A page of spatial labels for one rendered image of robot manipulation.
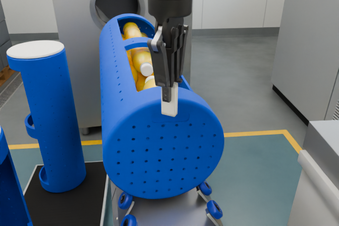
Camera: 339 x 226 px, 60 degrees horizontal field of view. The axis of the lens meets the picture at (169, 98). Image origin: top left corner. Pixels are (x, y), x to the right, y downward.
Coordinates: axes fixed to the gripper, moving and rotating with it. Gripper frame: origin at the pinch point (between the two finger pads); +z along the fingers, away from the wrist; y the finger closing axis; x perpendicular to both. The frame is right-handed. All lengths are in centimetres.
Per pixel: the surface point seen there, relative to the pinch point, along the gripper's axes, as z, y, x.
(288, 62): 78, 260, -14
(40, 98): 44, 47, 95
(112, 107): 6.4, 1.5, 15.2
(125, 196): 27.0, -4.0, 9.8
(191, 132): 10.2, 4.9, -3.2
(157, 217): 31.8, -2.6, 1.8
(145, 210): 31.8, -1.9, 5.6
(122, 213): 31.9, -5.0, 10.4
